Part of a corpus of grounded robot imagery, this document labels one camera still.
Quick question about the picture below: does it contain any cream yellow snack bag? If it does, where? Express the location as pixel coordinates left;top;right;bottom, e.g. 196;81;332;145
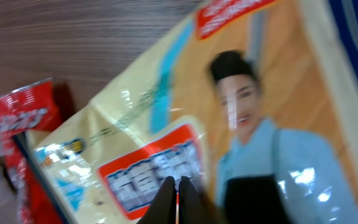
14;1;358;223

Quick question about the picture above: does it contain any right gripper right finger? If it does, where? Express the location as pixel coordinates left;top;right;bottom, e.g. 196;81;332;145
178;176;227;224

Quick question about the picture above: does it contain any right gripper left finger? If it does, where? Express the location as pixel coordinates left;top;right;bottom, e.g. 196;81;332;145
137;176;177;224

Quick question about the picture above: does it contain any red candy bag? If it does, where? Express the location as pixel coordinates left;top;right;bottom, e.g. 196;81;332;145
0;78;62;223

